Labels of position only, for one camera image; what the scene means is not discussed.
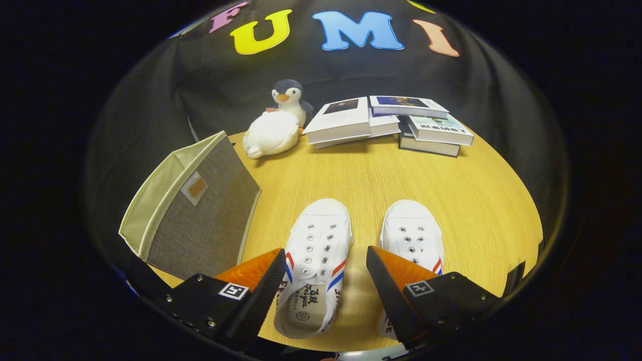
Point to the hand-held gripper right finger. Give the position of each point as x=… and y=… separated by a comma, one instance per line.
x=393, y=306

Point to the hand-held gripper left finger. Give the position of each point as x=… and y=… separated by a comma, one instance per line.
x=261, y=301

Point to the white striped canvas shoe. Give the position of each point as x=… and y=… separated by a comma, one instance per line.
x=321, y=235
x=411, y=225

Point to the grey fabric storage box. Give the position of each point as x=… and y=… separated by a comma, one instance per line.
x=200, y=225

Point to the dark grey book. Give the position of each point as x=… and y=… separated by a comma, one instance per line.
x=426, y=146

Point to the white plush toy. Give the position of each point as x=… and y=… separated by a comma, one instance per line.
x=271, y=135

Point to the plain white book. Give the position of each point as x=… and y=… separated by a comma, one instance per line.
x=383, y=124

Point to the book with pale green cover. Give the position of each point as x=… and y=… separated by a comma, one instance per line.
x=439, y=128

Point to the white book with portrait cover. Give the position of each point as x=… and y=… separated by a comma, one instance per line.
x=341, y=120

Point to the book with blue picture cover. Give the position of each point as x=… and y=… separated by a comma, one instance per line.
x=406, y=105

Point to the penguin plush toy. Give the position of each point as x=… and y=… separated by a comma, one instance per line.
x=290, y=95

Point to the black backdrop cloth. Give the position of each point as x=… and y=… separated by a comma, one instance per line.
x=150, y=100

